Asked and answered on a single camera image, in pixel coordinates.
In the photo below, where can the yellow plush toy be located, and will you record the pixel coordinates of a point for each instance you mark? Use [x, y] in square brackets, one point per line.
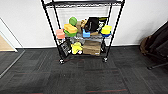
[77, 48]

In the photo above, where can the brown plush toy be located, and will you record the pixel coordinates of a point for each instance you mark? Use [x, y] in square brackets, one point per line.
[81, 24]

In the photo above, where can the green round toy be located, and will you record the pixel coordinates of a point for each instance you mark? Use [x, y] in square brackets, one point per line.
[73, 21]

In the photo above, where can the black printed box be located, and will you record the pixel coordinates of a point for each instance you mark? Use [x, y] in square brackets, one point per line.
[65, 48]

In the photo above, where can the brown cardboard box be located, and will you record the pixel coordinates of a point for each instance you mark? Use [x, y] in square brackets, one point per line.
[91, 47]

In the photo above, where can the yellow cup with blue base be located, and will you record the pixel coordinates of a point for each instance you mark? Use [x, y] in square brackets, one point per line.
[106, 30]

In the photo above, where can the pink box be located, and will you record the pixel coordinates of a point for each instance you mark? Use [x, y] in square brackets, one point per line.
[60, 33]

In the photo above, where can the yellow orange block toy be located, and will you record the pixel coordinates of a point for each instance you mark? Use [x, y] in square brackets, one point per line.
[70, 29]

